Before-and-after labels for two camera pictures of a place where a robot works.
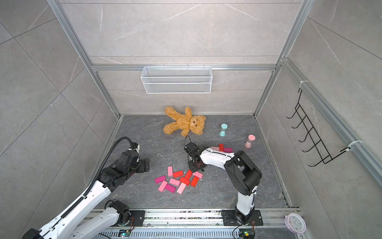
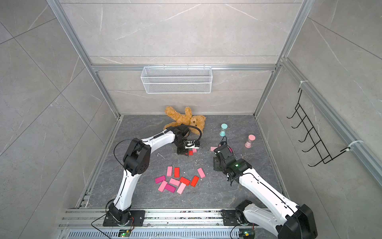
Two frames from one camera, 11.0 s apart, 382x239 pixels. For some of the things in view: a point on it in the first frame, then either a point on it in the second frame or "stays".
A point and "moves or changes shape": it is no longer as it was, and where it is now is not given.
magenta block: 160,179 stays
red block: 194,180 stays
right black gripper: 193,169 -> 216,164
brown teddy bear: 186,122 stays
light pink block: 198,174 moves or changes shape
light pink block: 170,171 stays
